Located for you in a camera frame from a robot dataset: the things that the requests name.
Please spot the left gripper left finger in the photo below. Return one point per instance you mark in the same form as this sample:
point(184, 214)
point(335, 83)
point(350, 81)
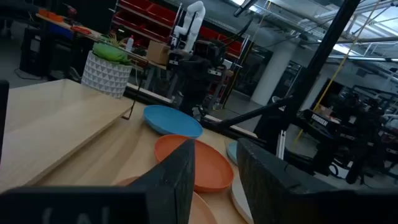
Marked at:
point(171, 193)

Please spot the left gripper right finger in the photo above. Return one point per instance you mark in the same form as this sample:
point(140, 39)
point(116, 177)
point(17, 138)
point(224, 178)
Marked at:
point(267, 186)

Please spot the cream white plate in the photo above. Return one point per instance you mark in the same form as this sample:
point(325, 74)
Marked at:
point(239, 199)

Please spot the orange plate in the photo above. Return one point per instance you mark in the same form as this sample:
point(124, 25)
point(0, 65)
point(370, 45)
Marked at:
point(211, 168)

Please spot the light blue plate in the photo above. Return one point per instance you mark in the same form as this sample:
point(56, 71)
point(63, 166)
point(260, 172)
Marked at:
point(232, 152)

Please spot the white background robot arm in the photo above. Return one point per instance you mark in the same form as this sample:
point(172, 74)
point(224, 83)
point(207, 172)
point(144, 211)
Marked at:
point(194, 18)

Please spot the white building column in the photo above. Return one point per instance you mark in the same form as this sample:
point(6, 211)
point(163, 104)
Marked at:
point(273, 74)

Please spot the black equipment stand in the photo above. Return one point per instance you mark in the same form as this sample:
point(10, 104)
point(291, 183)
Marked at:
point(196, 77)

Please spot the white triangle-patterned plant pot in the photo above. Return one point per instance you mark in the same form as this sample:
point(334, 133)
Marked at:
point(105, 77)

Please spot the cardboard box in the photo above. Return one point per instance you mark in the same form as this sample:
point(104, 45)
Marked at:
point(157, 53)

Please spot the green potted plant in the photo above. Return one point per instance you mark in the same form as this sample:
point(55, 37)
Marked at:
point(109, 53)

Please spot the white plastic bottle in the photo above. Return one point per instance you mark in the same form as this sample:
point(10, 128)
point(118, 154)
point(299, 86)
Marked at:
point(129, 43)

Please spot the red bin rack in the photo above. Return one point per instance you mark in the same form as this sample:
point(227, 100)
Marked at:
point(155, 12)

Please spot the black cabinet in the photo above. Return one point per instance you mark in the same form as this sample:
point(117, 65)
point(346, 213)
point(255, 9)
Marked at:
point(29, 49)

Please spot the wooden workbench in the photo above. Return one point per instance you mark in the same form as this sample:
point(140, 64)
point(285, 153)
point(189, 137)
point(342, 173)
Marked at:
point(62, 23)

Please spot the orange bin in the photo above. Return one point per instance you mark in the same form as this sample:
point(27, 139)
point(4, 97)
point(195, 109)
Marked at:
point(53, 15)

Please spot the black frame brace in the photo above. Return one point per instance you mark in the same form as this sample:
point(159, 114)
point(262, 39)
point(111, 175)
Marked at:
point(248, 115)

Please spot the black frame post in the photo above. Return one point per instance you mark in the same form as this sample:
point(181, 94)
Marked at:
point(323, 53)

